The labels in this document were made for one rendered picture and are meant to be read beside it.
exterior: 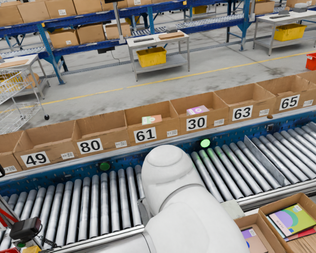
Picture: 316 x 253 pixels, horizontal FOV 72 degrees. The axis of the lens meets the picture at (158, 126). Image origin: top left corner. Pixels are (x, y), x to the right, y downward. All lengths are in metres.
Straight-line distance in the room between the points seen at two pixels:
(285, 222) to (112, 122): 1.36
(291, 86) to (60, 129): 2.09
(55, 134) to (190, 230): 1.62
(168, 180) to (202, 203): 0.11
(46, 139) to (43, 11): 4.33
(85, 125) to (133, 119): 0.40
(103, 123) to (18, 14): 4.60
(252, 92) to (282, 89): 0.32
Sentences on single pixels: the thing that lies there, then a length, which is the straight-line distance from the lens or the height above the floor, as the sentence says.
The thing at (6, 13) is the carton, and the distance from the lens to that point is 6.22.
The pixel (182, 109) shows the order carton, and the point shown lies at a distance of 1.93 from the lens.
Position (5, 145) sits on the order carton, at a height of 0.94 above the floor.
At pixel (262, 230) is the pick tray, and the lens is 1.36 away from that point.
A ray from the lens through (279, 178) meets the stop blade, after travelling 1.65.
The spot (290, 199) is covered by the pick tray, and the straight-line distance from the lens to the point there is 1.47.
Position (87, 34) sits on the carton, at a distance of 5.69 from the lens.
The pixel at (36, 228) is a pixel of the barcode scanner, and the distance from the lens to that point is 1.19.
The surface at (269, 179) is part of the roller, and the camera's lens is 1.65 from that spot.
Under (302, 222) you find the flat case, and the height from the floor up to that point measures 0.80.
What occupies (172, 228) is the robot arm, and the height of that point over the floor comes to 1.49.
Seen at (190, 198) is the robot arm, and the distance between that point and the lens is 0.56.
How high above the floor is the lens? 1.92
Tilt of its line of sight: 34 degrees down
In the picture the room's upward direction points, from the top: 8 degrees counter-clockwise
